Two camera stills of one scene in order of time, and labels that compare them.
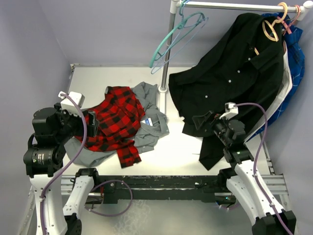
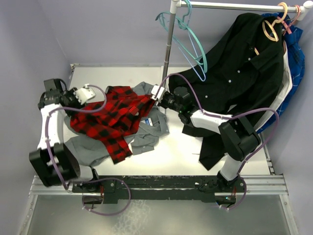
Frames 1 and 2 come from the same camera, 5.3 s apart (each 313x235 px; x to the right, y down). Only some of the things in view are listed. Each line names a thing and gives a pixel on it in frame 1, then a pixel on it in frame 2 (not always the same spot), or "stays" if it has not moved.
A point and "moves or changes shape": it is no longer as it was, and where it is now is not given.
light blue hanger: [189, 29] -> [203, 79]
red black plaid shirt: [120, 113] moves or changes shape
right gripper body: [219, 128] -> [167, 101]
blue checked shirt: [293, 39] stays
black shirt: [231, 85] stays
